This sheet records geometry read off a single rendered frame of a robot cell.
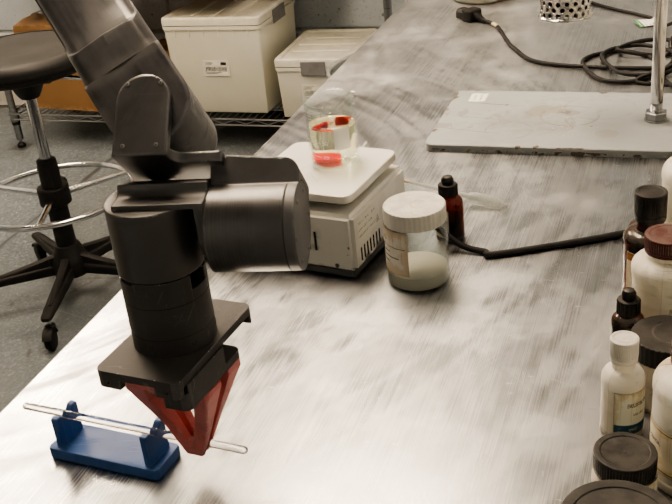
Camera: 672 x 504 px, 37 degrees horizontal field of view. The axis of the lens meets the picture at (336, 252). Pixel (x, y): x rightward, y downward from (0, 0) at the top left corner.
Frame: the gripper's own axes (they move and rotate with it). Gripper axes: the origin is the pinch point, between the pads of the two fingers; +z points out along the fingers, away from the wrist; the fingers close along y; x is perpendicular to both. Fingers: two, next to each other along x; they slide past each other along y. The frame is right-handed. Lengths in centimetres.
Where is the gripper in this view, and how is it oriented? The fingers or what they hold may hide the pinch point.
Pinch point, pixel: (197, 441)
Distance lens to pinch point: 75.6
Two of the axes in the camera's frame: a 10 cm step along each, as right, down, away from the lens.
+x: -9.1, -1.1, 3.9
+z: 1.0, 8.8, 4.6
